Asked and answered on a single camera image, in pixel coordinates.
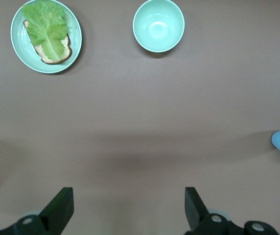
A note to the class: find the brown table cover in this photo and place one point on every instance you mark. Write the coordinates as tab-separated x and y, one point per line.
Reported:
140	102

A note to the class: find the green lettuce leaf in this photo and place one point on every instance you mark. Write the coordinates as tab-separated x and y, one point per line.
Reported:
47	29

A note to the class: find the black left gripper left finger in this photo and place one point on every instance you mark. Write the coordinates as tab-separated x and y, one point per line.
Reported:
56	215

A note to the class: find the mint green bowl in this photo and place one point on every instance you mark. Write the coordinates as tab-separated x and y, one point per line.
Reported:
158	27

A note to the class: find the bread slice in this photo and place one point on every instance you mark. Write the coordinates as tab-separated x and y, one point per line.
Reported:
66	50

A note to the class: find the mint green plate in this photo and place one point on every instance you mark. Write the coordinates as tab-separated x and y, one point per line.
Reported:
76	36

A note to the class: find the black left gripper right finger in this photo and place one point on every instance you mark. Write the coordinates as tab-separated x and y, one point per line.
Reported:
198	220

